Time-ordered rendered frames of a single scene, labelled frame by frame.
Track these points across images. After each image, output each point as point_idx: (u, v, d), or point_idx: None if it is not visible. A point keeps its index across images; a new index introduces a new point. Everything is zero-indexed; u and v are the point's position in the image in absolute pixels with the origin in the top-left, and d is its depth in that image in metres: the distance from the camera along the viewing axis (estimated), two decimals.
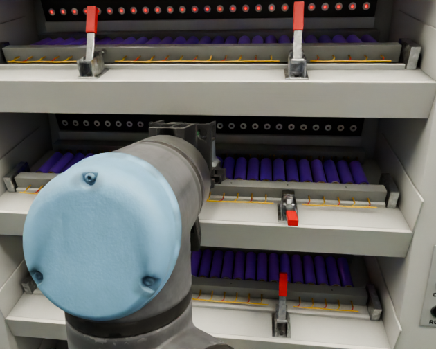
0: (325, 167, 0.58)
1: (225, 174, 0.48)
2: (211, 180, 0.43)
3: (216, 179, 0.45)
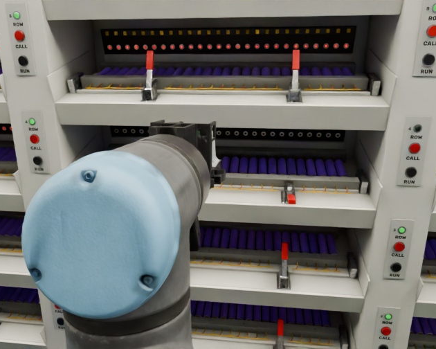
0: (316, 164, 0.78)
1: (225, 174, 0.48)
2: (211, 180, 0.43)
3: (216, 179, 0.45)
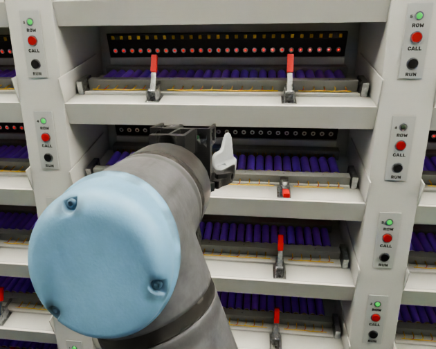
0: (311, 161, 0.82)
1: (229, 179, 0.46)
2: (211, 183, 0.43)
3: (215, 184, 0.45)
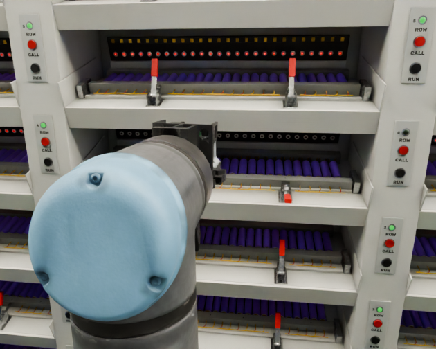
0: (312, 165, 0.82)
1: (225, 174, 0.48)
2: None
3: (217, 180, 0.45)
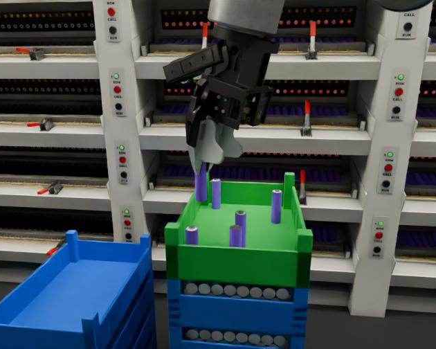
0: None
1: (190, 116, 0.49)
2: (203, 82, 0.48)
3: (196, 98, 0.49)
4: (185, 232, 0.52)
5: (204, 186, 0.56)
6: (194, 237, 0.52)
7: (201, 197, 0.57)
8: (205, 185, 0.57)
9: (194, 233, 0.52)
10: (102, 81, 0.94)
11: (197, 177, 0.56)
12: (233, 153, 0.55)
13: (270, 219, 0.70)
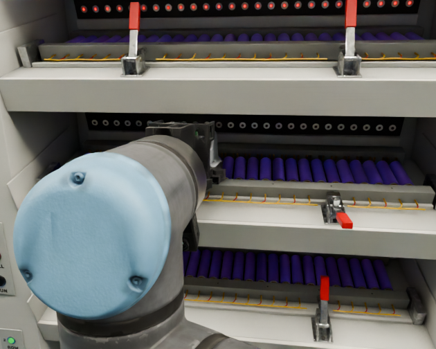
0: (366, 167, 0.57)
1: (224, 174, 0.47)
2: (209, 180, 0.43)
3: (214, 180, 0.45)
4: None
5: None
6: None
7: None
8: None
9: None
10: None
11: None
12: None
13: None
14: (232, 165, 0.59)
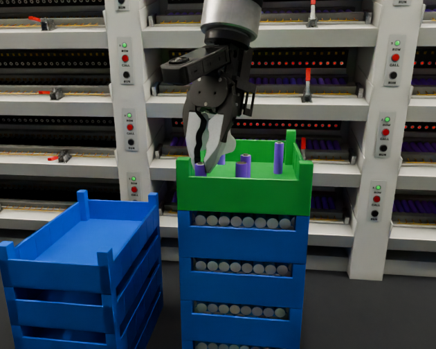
0: None
1: (234, 112, 0.53)
2: (233, 81, 0.53)
3: (231, 95, 0.53)
4: (195, 167, 0.56)
5: None
6: (203, 171, 0.56)
7: None
8: None
9: (203, 167, 0.56)
10: (111, 50, 0.98)
11: None
12: None
13: (273, 169, 0.73)
14: None
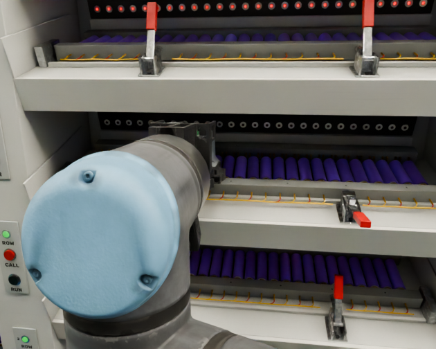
0: (379, 167, 0.57)
1: (225, 174, 0.48)
2: (211, 180, 0.43)
3: (216, 179, 0.45)
4: None
5: None
6: None
7: (217, 157, 0.60)
8: None
9: None
10: None
11: None
12: None
13: None
14: (246, 165, 0.59)
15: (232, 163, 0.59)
